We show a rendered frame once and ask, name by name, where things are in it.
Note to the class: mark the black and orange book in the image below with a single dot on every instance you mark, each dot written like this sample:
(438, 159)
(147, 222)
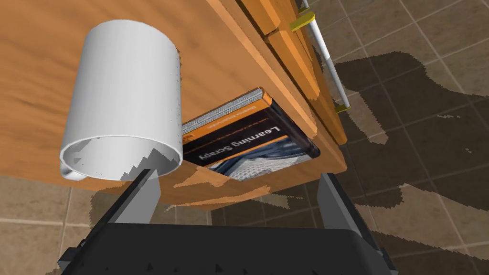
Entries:
(244, 141)

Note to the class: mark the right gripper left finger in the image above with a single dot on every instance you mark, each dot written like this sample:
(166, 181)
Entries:
(142, 202)

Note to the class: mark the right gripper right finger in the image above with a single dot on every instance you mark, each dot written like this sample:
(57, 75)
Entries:
(331, 206)

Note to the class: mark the orange wooden desk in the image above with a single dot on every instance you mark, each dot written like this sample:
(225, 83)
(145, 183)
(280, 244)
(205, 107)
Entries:
(34, 95)

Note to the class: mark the white mug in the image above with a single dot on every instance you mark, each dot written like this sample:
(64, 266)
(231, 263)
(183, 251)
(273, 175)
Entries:
(126, 95)

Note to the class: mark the orange wooden drawer front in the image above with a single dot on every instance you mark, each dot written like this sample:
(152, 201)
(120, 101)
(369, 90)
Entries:
(261, 13)
(296, 65)

